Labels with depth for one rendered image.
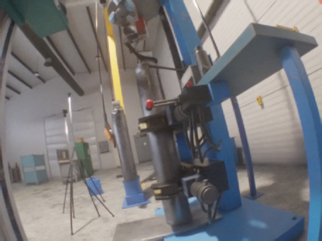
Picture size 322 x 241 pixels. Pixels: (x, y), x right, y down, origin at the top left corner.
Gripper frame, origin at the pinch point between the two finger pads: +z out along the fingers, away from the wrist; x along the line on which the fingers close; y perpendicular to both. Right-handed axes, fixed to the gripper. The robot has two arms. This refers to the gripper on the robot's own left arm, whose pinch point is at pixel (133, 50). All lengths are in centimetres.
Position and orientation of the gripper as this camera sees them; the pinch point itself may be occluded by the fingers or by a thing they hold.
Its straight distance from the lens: 131.7
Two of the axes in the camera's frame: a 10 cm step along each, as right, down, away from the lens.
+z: 2.1, 9.7, -1.5
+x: -9.4, 2.4, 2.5
